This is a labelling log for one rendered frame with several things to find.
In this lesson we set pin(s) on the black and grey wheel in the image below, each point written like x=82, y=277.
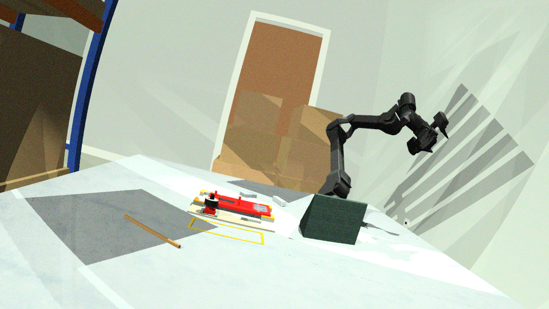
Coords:
x=211, y=202

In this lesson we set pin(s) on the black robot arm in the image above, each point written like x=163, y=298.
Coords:
x=338, y=183

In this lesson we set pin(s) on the long wooden stick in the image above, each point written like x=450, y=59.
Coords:
x=153, y=232

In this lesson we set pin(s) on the white rectangular block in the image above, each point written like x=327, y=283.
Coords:
x=279, y=201

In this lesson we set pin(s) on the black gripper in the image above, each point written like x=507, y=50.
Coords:
x=440, y=121

